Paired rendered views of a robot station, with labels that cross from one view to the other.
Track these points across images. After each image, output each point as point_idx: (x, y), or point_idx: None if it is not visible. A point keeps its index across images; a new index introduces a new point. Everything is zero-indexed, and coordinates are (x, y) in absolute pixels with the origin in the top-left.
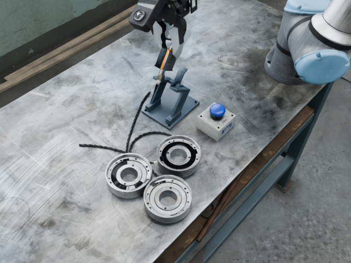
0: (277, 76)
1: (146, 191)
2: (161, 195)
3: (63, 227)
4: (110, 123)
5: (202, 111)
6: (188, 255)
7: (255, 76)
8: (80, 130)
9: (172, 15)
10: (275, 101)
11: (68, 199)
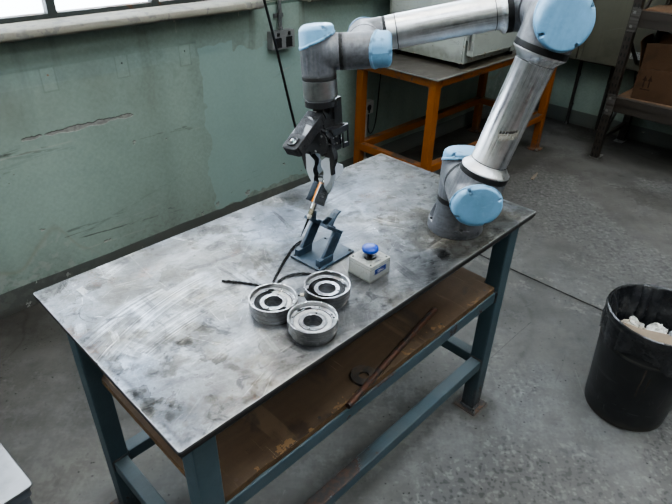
0: (439, 231)
1: (290, 313)
2: (306, 321)
3: (201, 345)
4: (256, 265)
5: None
6: None
7: (416, 232)
8: (223, 269)
9: (323, 145)
10: (436, 252)
11: (207, 323)
